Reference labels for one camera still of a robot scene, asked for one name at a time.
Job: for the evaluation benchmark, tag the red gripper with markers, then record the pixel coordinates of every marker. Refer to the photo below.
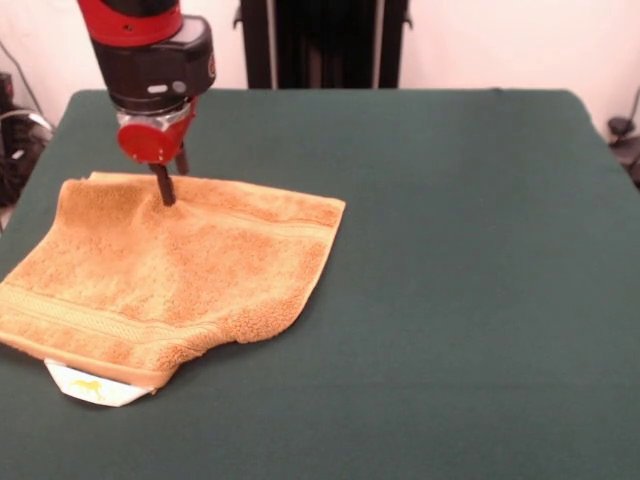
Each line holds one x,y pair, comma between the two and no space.
150,142

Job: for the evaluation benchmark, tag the orange terry towel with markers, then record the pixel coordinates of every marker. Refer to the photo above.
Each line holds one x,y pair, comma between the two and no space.
165,275

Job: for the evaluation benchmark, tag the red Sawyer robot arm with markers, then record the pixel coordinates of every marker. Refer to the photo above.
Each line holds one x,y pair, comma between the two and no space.
150,55

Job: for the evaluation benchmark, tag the black device with red light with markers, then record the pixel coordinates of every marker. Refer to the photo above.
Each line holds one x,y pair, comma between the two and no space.
5,90

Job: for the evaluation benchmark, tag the dark green table cloth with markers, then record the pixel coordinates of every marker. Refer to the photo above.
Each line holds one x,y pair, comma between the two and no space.
450,275

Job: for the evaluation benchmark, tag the small black adapter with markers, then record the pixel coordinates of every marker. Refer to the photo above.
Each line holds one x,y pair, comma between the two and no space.
619,127

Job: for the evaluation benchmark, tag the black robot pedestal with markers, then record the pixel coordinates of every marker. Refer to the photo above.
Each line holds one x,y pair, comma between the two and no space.
325,45

